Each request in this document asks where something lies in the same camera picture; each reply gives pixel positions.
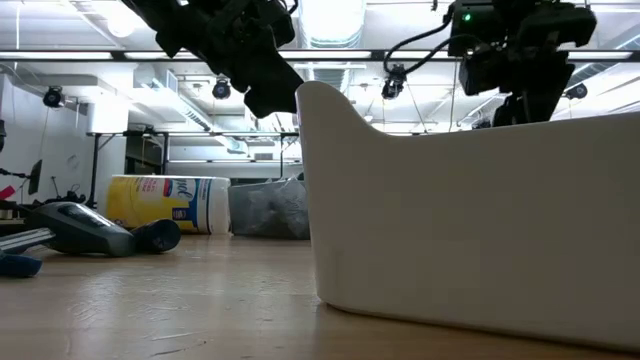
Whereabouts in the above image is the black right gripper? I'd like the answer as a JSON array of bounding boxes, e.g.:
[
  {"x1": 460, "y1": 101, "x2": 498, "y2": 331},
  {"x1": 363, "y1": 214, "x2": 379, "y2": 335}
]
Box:
[{"x1": 458, "y1": 0, "x2": 599, "y2": 127}]

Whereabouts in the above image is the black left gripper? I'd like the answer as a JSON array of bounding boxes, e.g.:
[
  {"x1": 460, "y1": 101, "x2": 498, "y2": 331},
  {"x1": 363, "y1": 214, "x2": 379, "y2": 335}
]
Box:
[{"x1": 199, "y1": 0, "x2": 305, "y2": 120}]

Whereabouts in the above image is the white plastic bin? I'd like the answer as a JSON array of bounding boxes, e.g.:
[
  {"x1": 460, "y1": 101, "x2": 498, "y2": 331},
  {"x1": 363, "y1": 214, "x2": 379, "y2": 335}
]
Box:
[{"x1": 294, "y1": 80, "x2": 640, "y2": 351}]

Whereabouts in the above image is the dark grey electric shaver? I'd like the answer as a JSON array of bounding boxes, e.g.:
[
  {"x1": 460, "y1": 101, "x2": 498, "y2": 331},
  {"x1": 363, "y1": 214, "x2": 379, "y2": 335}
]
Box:
[{"x1": 130, "y1": 218, "x2": 182, "y2": 254}]

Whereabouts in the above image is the grey handheld vacuum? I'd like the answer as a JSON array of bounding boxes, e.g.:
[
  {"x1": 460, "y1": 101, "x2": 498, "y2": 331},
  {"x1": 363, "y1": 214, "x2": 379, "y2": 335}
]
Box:
[{"x1": 24, "y1": 201, "x2": 136, "y2": 258}]

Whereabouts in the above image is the black horizontal rig bar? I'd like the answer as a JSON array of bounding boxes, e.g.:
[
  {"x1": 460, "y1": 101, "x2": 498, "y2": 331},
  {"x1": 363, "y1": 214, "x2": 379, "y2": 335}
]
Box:
[{"x1": 0, "y1": 48, "x2": 640, "y2": 62}]

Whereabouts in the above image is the clear plastic bag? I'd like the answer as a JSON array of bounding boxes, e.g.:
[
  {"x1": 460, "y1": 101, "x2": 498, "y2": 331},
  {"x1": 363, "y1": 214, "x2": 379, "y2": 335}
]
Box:
[{"x1": 228, "y1": 177, "x2": 311, "y2": 240}]

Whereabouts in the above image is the yellow disinfecting wipes canister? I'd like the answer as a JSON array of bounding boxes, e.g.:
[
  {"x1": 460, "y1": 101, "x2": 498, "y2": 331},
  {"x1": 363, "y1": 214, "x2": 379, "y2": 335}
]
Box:
[{"x1": 97, "y1": 174, "x2": 232, "y2": 235}]

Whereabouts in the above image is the black-legged background table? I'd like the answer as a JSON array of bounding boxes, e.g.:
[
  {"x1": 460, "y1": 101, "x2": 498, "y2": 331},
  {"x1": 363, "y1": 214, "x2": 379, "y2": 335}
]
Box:
[{"x1": 87, "y1": 130, "x2": 301, "y2": 209}]

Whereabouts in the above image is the black background monitor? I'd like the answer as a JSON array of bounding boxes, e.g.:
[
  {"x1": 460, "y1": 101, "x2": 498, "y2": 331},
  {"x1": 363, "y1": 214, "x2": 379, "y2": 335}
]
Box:
[{"x1": 28, "y1": 159, "x2": 44, "y2": 196}]

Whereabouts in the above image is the silver ceiling air duct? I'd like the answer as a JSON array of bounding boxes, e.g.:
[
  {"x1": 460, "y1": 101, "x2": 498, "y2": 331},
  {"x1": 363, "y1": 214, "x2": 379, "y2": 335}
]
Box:
[{"x1": 297, "y1": 0, "x2": 369, "y2": 49}]

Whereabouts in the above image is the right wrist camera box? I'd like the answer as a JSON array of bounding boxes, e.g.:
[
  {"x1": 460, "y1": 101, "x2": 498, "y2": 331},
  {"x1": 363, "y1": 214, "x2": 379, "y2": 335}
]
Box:
[{"x1": 447, "y1": 0, "x2": 501, "y2": 57}]

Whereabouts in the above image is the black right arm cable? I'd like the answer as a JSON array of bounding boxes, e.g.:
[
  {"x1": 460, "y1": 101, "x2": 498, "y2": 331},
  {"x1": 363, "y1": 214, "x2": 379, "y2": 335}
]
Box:
[{"x1": 383, "y1": 14, "x2": 471, "y2": 76}]

